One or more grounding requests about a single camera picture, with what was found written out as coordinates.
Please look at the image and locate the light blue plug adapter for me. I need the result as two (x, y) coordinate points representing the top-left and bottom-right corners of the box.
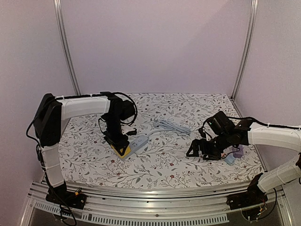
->
(223, 155), (235, 165)

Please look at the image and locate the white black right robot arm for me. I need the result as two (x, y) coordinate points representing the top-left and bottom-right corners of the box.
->
(186, 116), (301, 206)

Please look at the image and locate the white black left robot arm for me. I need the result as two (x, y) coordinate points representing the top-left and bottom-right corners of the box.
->
(25, 92), (138, 205)

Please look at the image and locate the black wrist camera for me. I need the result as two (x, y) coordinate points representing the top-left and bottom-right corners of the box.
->
(120, 100), (137, 121)
(207, 111), (235, 135)

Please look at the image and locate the aluminium frame post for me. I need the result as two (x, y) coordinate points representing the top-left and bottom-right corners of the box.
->
(230, 0), (258, 102)
(53, 0), (81, 96)

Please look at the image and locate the blue power strip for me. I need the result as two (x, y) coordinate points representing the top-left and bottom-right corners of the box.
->
(127, 135), (149, 158)

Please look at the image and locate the left aluminium frame post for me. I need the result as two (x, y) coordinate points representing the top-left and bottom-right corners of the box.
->
(53, 0), (81, 96)

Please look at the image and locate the right aluminium frame post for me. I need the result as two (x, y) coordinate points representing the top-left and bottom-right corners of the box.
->
(230, 0), (258, 102)

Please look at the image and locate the purple power strip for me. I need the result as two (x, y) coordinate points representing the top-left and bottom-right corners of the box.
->
(232, 145), (244, 158)

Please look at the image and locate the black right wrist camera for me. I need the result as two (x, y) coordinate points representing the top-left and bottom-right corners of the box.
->
(207, 111), (235, 135)

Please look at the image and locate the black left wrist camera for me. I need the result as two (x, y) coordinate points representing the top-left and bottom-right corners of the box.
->
(120, 100), (137, 121)

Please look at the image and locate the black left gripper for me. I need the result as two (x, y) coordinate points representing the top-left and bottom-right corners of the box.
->
(103, 113), (129, 157)

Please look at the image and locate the aluminium front rail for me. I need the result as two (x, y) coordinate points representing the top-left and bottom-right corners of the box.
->
(21, 182), (294, 226)

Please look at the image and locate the yellow cube socket adapter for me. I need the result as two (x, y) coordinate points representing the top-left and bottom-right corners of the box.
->
(110, 144), (131, 160)

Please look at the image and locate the floral patterned table mat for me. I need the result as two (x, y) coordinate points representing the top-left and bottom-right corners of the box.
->
(59, 93), (264, 190)

